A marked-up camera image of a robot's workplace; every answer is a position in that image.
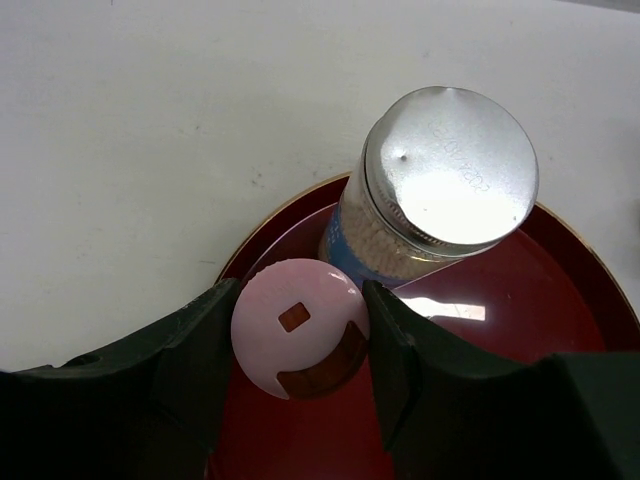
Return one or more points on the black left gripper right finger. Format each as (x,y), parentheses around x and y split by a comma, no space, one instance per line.
(447,409)

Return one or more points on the pink lid spice shaker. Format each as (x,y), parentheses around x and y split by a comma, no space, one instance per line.
(300,329)

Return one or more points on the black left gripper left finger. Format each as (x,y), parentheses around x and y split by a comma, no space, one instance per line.
(147,406)

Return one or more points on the blue label silver lid jar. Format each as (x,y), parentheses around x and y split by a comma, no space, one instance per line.
(445,174)

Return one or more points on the red round tray gold emblem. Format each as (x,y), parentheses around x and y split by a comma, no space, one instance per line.
(541,291)

